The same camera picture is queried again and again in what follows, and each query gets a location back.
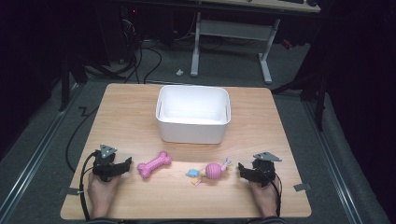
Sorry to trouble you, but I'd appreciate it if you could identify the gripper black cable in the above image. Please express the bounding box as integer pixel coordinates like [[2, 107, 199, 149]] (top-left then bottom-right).
[[270, 173, 283, 217], [78, 150, 98, 222]]

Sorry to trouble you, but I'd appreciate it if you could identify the person's right hand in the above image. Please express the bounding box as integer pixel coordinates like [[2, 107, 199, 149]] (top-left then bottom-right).
[[248, 175, 281, 218]]

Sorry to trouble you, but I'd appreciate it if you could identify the pink bone toy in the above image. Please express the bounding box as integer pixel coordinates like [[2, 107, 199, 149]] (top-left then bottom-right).
[[136, 150, 173, 180]]

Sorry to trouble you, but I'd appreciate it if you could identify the black stand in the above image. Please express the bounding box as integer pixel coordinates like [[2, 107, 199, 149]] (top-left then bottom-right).
[[271, 70, 329, 133], [58, 55, 89, 112]]

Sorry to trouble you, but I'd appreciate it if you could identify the dark computer tower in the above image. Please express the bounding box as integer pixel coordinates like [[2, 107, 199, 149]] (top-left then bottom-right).
[[95, 5, 142, 64]]

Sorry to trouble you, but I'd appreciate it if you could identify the grey tape strip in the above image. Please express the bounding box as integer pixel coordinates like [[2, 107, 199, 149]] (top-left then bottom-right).
[[293, 182, 312, 192], [58, 187, 82, 197]]

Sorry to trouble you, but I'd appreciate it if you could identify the white-legged desk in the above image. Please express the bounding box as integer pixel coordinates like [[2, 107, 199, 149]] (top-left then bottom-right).
[[190, 0, 321, 85]]

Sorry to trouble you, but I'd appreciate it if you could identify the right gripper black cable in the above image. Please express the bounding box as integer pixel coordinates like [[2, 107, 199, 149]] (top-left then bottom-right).
[[270, 173, 283, 217]]

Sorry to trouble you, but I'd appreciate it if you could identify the white plastic bin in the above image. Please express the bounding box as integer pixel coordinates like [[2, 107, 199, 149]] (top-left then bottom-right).
[[155, 85, 233, 146]]

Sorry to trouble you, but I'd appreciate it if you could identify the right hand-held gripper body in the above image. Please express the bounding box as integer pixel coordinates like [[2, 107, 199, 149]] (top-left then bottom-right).
[[248, 151, 283, 188]]

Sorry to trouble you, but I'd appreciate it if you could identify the pink rope ball toy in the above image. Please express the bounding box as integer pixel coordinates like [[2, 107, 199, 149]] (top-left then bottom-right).
[[185, 157, 233, 187]]

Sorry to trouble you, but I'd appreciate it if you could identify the person's left hand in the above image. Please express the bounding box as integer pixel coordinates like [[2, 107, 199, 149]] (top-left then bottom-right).
[[87, 172, 121, 219]]

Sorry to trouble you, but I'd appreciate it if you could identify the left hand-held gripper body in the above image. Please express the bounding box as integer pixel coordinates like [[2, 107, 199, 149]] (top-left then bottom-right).
[[92, 144, 125, 183]]

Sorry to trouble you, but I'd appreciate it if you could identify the metal floor rail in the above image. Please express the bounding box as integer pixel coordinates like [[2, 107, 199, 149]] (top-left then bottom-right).
[[0, 83, 82, 217], [303, 100, 364, 224]]

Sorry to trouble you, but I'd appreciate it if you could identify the black floor cable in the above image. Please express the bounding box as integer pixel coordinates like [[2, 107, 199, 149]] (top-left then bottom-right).
[[64, 105, 100, 174]]

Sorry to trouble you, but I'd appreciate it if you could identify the bundle of black cables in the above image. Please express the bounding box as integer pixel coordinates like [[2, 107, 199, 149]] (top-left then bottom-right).
[[120, 18, 163, 85]]

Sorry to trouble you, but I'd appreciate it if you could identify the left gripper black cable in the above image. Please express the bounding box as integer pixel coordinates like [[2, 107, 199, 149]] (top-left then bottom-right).
[[78, 150, 98, 222]]

